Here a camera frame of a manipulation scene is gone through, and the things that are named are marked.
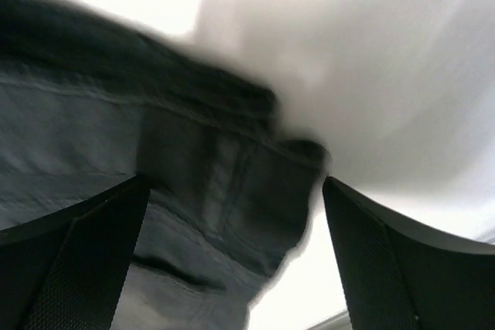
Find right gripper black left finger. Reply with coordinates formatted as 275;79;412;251
1;175;150;330

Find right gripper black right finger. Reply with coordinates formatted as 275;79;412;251
323;177;494;330

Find black trousers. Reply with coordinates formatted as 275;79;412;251
1;0;326;329

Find aluminium table frame rail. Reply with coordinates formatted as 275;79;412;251
307;310;353;330

